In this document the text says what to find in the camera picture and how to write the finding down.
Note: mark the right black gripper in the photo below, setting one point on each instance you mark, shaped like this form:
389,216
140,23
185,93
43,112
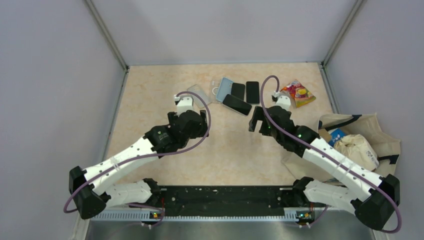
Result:
258,115

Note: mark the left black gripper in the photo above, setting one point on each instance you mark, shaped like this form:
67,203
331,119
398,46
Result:
202,131

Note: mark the black phone white edge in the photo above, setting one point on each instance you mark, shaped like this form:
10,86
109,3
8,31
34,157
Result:
237,105

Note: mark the frosted clear phone case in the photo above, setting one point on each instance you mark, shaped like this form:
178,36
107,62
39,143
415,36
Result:
201,93

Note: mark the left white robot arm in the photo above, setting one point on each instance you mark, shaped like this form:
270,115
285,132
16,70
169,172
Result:
96,188

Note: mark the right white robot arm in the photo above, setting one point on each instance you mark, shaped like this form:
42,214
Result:
372,198

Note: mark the colourful snack packet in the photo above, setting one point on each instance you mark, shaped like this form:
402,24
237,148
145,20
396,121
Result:
299,93

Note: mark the blue box in bag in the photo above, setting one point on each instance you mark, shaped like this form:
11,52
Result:
336,135

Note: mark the white paper wrapped bundle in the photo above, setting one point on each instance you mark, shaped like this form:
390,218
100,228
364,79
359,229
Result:
358,149

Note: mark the beige tote bag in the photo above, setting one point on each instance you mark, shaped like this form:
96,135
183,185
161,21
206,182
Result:
387,147

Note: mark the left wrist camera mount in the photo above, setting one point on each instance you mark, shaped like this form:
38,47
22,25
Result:
183,104

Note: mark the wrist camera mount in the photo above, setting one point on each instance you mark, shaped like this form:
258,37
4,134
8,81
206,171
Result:
183,104
281,100

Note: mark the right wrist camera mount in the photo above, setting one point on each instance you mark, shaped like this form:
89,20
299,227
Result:
281,100

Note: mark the clear case with ring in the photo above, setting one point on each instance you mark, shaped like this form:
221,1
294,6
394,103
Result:
213,91

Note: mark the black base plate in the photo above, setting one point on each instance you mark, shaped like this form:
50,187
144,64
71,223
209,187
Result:
228,201

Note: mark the grey slotted cable duct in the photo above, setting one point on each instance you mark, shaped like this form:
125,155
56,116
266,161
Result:
148,216

